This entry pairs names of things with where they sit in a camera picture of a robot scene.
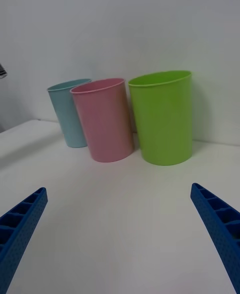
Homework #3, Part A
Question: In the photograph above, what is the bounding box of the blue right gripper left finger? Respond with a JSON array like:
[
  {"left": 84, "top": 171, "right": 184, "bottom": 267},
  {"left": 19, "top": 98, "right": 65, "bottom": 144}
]
[{"left": 0, "top": 186, "right": 49, "bottom": 294}]

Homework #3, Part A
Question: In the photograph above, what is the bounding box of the pink plastic bin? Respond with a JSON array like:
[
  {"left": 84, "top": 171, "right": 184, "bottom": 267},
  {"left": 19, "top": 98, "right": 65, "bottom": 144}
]
[{"left": 69, "top": 77, "right": 135, "bottom": 163}]

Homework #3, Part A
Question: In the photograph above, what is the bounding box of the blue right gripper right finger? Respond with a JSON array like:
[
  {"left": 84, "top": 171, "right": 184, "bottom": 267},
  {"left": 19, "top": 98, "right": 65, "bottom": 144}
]
[{"left": 190, "top": 182, "right": 240, "bottom": 294}]

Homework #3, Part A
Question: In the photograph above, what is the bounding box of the pale blue plastic bin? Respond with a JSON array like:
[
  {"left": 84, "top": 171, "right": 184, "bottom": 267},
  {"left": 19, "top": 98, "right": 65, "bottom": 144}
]
[{"left": 46, "top": 78, "right": 93, "bottom": 149}]

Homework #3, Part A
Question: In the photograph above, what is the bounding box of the green plastic bin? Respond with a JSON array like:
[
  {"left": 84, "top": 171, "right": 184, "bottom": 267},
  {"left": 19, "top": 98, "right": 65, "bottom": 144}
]
[{"left": 128, "top": 70, "right": 193, "bottom": 167}]

